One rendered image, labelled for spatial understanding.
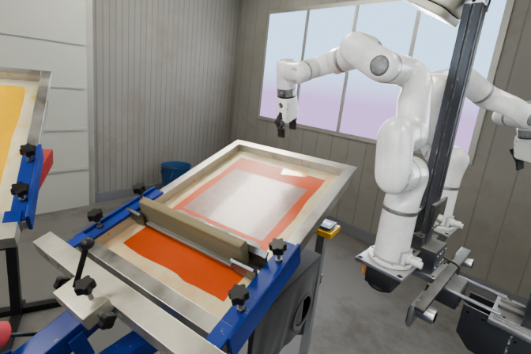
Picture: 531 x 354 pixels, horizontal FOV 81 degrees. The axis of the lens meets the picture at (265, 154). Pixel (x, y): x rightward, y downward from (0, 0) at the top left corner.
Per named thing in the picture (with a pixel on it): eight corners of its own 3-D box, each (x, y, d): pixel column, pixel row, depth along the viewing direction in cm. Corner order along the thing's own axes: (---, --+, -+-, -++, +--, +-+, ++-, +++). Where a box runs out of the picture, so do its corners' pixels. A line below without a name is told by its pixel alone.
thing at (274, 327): (291, 321, 139) (302, 248, 131) (309, 331, 135) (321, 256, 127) (223, 403, 101) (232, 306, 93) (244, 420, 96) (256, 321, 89)
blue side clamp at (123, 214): (158, 201, 118) (153, 186, 115) (167, 205, 116) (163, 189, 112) (80, 253, 97) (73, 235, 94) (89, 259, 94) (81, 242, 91)
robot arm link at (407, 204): (424, 212, 91) (437, 158, 87) (404, 222, 82) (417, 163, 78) (393, 201, 97) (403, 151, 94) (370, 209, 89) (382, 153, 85)
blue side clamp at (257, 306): (285, 256, 90) (284, 237, 86) (300, 262, 87) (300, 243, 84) (216, 347, 68) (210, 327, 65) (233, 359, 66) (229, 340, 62)
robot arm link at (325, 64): (340, 74, 98) (291, 88, 114) (359, 66, 107) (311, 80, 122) (333, 47, 97) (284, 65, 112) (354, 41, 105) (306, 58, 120)
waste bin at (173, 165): (180, 190, 446) (182, 157, 435) (195, 200, 419) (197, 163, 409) (150, 196, 415) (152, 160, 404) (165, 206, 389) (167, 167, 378)
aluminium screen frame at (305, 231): (238, 146, 152) (237, 139, 150) (356, 175, 122) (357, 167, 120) (80, 252, 95) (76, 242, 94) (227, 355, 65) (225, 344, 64)
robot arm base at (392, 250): (428, 265, 92) (441, 216, 88) (413, 281, 83) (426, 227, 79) (378, 243, 102) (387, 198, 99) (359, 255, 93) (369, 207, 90)
